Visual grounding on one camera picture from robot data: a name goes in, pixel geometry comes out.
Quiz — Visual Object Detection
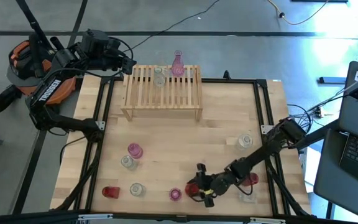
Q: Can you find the slim clear glass vase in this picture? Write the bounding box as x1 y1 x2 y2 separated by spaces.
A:
153 66 167 88

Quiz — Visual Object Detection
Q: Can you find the silver metal bracket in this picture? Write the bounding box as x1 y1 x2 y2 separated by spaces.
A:
249 217 287 224
77 213 114 222

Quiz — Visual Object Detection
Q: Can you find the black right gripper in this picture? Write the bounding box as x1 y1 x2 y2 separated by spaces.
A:
187 164 229 208

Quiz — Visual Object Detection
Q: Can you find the wide ribbed pink glass vase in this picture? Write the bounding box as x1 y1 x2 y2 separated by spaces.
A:
127 142 144 160

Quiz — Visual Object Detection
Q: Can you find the diamond-cut clear glass vase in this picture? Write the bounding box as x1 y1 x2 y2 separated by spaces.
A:
236 134 254 151

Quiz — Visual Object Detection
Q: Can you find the round red glass vase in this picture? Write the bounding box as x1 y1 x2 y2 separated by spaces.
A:
184 182 201 197

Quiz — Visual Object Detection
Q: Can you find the black cable bundle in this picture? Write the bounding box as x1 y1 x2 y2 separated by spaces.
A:
287 93 347 125

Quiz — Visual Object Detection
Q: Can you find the black vacuum hose end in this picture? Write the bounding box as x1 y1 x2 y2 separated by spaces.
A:
0 83 23 114

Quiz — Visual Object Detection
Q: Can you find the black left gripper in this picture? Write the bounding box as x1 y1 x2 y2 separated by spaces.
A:
99 43 137 75

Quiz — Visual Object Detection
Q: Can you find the square clear glass vase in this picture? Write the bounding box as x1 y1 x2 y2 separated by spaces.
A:
239 190 258 205

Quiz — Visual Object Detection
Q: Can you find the small scalloped pink glass vase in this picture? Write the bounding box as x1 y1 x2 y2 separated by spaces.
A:
168 187 183 202

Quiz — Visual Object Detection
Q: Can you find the orange shop vacuum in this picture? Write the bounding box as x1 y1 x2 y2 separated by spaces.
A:
6 32 78 106

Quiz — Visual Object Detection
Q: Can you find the tall pink glass bottle vase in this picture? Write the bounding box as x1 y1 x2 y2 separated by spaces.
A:
170 50 186 77

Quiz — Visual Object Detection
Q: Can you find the round clear glass vase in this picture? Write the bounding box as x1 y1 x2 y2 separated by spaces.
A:
129 182 147 198

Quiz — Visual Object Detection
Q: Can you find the white box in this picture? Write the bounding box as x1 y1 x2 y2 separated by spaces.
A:
299 146 322 187

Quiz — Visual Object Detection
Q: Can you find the laptop on stand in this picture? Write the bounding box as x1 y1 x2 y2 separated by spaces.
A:
313 60 358 224

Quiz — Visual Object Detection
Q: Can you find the square red glass vase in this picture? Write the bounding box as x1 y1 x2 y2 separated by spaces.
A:
101 185 121 200

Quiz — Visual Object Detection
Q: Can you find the black slanted pole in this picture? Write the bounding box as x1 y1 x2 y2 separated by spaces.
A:
15 0 54 50

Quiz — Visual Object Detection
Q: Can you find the wooden slatted shelf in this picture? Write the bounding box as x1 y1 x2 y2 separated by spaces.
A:
120 64 204 123

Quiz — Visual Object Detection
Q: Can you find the tall gridded clear glass vase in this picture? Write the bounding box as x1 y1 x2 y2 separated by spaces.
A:
121 155 139 172

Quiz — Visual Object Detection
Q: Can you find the black vacuum wand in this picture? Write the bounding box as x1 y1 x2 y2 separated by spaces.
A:
50 36 65 53

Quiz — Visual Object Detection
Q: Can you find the yellow power cable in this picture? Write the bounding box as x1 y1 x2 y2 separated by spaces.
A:
266 0 331 26

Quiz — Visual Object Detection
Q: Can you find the tall red glass vase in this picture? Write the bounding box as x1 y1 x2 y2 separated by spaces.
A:
242 172 260 187

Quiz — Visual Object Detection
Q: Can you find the black floor cable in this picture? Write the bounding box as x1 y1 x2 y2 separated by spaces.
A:
129 0 222 52

